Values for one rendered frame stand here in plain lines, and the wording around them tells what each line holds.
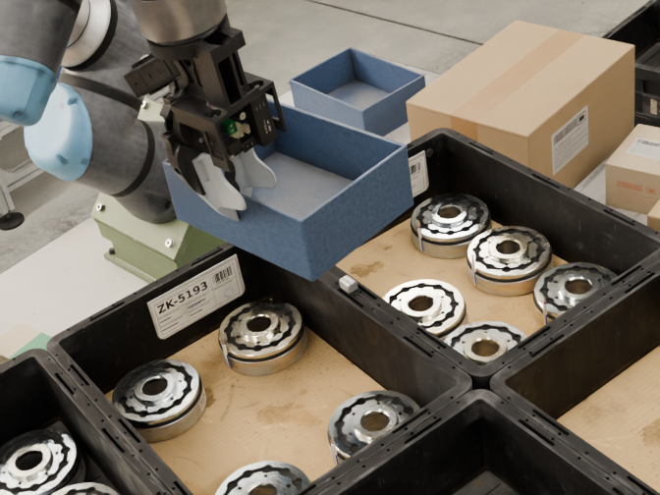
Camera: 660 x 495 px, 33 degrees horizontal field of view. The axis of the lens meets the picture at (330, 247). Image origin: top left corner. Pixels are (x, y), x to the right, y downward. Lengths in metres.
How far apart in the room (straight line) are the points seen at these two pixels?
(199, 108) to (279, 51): 2.96
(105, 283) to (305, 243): 0.78
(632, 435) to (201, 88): 0.56
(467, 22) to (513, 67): 2.15
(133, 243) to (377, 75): 0.62
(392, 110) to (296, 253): 0.93
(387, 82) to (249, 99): 1.12
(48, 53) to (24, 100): 0.04
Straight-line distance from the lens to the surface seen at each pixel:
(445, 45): 3.78
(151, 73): 1.01
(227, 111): 0.94
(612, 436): 1.19
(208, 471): 1.22
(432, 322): 1.29
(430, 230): 1.43
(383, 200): 1.08
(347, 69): 2.12
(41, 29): 0.94
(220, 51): 0.92
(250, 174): 1.05
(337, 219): 1.04
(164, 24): 0.92
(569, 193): 1.35
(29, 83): 0.94
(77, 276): 1.79
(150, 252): 1.67
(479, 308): 1.35
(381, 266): 1.43
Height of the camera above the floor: 1.70
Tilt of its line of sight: 36 degrees down
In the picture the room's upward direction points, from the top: 11 degrees counter-clockwise
